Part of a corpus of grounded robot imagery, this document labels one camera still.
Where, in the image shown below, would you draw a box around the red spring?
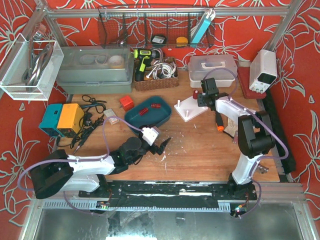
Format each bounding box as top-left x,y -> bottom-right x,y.
139,107 -> 149,116
150,103 -> 161,109
192,90 -> 199,100

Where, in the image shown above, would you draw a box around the metal L-shaped bracket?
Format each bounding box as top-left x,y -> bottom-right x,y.
257,163 -> 269,174

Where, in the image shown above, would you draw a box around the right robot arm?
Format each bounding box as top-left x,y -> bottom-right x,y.
197,78 -> 276,198

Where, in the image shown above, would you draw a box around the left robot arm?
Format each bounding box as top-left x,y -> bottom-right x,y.
29,136 -> 171,200

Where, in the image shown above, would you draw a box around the white clear lidded toolbox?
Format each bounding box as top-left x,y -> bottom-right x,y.
188,54 -> 238,88

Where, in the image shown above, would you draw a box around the teal plastic tray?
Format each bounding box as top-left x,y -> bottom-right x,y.
124,96 -> 172,128

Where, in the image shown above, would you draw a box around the beige work glove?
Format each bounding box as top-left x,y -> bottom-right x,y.
223,118 -> 238,144

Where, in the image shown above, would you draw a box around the red mat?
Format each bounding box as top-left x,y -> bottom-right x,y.
237,66 -> 267,100

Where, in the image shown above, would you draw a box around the red cube box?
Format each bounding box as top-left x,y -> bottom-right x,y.
119,95 -> 135,112

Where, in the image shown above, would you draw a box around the yellow tape measure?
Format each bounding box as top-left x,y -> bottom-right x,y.
176,36 -> 189,48

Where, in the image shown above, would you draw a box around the woven brown basket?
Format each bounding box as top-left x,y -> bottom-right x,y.
133,69 -> 179,91

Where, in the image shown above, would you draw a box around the white bench power supply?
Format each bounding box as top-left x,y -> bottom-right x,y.
249,49 -> 278,94

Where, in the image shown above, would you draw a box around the soldering iron pen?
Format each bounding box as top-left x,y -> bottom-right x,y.
73,140 -> 84,155

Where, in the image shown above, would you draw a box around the blue white book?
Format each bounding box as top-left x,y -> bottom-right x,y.
190,8 -> 216,48

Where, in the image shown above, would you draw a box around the grey plastic storage box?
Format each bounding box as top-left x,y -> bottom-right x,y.
56,46 -> 134,95

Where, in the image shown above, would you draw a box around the teal power supply box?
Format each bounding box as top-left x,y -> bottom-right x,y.
38,103 -> 64,137

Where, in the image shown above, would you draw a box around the clear acrylic bin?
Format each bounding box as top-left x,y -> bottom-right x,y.
0,34 -> 64,101

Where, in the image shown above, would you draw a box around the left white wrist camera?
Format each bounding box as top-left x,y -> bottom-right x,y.
141,126 -> 160,146

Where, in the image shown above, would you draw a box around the white four-peg base plate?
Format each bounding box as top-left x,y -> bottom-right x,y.
173,96 -> 209,122

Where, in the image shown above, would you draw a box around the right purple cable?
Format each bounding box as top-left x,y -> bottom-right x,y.
203,67 -> 290,220

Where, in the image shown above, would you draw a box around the purple cable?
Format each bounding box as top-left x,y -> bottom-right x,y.
203,67 -> 290,220
18,116 -> 146,216

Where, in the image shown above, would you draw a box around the white coiled cable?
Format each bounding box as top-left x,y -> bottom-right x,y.
146,62 -> 177,80

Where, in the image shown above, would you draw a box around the black tangled cables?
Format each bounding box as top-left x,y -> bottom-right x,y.
56,94 -> 108,150

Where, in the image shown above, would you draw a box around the green yellow cordless drill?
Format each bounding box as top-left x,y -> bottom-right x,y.
133,48 -> 160,82

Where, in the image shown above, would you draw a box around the black wire wall basket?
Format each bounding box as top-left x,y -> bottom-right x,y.
97,3 -> 215,48

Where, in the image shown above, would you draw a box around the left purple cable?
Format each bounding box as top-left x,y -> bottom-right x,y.
18,116 -> 146,216

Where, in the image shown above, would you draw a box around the grey coiled cable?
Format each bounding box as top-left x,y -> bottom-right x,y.
21,37 -> 54,92

